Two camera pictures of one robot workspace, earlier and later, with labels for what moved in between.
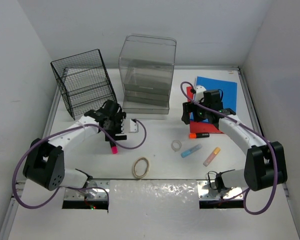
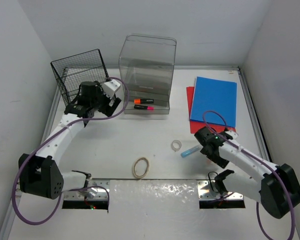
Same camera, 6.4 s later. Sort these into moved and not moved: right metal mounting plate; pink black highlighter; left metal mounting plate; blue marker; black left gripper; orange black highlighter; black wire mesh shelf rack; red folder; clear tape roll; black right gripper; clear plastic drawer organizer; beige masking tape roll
Moved: orange black highlighter; black right gripper; black left gripper; pink black highlighter
Not moved: right metal mounting plate; beige masking tape roll; black wire mesh shelf rack; clear plastic drawer organizer; red folder; left metal mounting plate; blue marker; clear tape roll
